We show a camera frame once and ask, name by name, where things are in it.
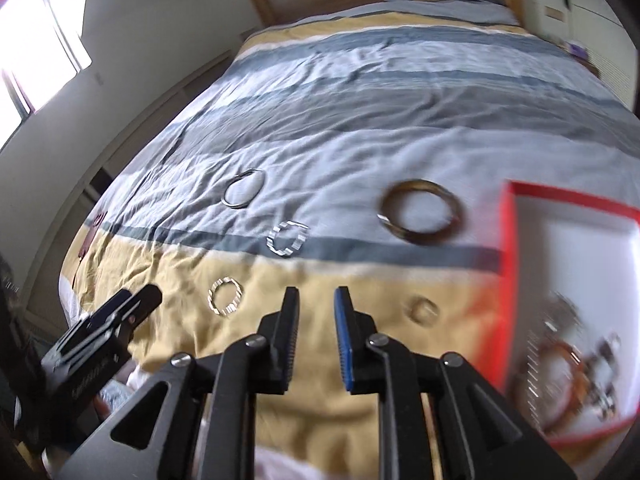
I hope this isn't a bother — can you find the large thin silver bangle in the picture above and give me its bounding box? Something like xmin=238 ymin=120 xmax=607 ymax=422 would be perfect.
xmin=221 ymin=168 xmax=266 ymax=209

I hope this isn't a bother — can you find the brown horn bangle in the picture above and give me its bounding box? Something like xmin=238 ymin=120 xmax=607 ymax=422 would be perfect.
xmin=378 ymin=179 xmax=464 ymax=245

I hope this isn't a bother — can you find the silver link watch bracelet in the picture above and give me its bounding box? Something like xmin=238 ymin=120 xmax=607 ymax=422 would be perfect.
xmin=524 ymin=291 xmax=584 ymax=401

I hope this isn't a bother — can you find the amber orange bangle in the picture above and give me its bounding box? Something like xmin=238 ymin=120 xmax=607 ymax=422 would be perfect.
xmin=510 ymin=341 xmax=589 ymax=434

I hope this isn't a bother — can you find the striped blue yellow duvet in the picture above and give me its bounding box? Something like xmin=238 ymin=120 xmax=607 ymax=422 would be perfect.
xmin=58 ymin=2 xmax=639 ymax=479

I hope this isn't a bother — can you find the red gift box white interior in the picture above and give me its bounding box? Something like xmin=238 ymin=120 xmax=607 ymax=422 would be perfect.
xmin=484 ymin=181 xmax=639 ymax=448

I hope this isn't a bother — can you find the bright window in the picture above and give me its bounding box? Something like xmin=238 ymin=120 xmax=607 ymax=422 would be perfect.
xmin=1 ymin=0 xmax=91 ymax=144

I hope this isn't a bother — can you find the grey blue pillow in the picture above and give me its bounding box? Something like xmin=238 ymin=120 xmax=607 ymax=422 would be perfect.
xmin=385 ymin=0 xmax=521 ymax=25

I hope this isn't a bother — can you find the wooden nightstand with items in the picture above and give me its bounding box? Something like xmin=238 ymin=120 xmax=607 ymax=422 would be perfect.
xmin=548 ymin=36 xmax=601 ymax=78

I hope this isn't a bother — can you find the clear crystal bead bracelet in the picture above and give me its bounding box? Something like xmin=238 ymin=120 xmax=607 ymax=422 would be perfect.
xmin=206 ymin=276 xmax=245 ymax=318

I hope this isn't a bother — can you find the small silver ring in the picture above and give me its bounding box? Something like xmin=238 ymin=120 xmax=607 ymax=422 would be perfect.
xmin=406 ymin=294 xmax=442 ymax=328

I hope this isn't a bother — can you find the beige wall switch plate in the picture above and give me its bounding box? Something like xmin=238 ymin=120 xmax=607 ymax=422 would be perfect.
xmin=544 ymin=6 xmax=565 ymax=22

